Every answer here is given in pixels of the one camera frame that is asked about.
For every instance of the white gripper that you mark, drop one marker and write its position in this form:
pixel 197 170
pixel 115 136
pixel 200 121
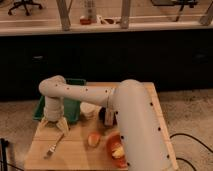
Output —
pixel 53 111

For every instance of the silver metal fork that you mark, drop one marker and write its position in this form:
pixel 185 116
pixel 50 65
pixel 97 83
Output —
pixel 52 149

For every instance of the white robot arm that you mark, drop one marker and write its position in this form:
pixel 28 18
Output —
pixel 142 136

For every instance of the green plastic tray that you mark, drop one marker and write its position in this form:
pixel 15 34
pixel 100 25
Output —
pixel 71 107

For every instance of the white paper cup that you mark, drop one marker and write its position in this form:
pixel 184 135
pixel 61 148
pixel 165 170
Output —
pixel 87 109

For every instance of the red yellow apple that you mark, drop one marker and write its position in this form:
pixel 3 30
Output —
pixel 94 139

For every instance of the black round bowl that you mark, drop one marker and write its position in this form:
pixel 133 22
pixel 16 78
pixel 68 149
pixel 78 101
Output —
pixel 102 116

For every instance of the black stand at left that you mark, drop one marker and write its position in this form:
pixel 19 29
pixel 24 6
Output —
pixel 3 156

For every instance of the wooden block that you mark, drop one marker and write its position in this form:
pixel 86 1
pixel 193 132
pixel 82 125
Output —
pixel 109 118

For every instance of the orange bowl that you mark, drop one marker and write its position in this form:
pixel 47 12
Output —
pixel 113 141

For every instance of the yellow corn cob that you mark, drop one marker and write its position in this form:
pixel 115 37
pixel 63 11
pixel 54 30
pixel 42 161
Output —
pixel 118 152

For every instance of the red bowl on shelf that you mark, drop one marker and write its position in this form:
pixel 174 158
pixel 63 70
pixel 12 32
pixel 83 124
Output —
pixel 85 20

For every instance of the black office chair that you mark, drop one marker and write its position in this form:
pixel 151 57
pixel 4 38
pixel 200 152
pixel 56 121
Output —
pixel 24 3

